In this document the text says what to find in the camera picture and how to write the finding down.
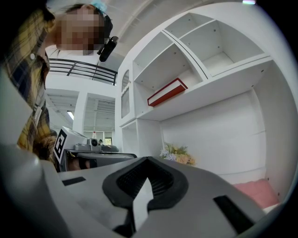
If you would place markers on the white shelf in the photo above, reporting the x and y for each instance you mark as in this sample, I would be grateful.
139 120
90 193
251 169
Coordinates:
209 97

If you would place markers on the ceiling light panel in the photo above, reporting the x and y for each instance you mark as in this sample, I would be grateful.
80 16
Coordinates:
70 115

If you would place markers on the artificial flower bouquet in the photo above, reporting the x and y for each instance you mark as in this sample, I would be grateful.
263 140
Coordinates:
178 154

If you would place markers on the black metal railing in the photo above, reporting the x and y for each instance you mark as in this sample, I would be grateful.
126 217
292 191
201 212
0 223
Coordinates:
81 69

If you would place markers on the pink cushion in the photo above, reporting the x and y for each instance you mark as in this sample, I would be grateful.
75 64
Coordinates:
258 191

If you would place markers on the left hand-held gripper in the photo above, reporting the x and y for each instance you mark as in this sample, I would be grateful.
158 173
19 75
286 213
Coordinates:
69 141

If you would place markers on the person's head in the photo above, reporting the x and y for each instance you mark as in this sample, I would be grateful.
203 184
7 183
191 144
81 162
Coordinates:
76 30

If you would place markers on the yellow plaid shirt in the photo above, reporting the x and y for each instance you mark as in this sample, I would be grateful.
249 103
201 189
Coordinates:
25 76

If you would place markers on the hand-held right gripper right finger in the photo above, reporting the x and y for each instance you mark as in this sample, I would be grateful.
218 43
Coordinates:
200 209

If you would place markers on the black head-worn camera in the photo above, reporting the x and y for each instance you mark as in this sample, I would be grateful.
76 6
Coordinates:
107 50

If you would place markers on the red book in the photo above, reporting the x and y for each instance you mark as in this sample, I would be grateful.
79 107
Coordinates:
166 93

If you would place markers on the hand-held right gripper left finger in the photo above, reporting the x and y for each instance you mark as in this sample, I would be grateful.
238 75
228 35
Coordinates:
76 204

